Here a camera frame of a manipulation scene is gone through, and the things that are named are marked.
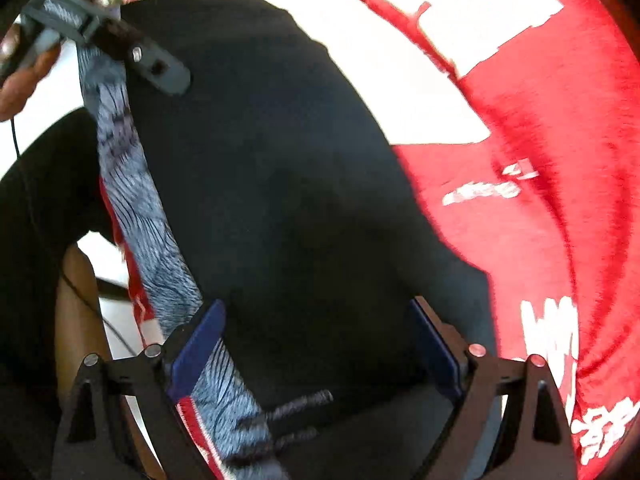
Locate black pants with grey waistband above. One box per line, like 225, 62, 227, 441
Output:
78, 0, 495, 479

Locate person's left hand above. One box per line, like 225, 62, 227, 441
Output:
0, 23, 61, 122

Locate person's black-clad leg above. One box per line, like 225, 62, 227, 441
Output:
1, 108, 113, 479

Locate red blanket with white lettering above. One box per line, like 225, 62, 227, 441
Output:
100, 0, 639, 479

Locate thin black cable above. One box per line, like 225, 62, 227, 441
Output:
8, 114, 139, 356

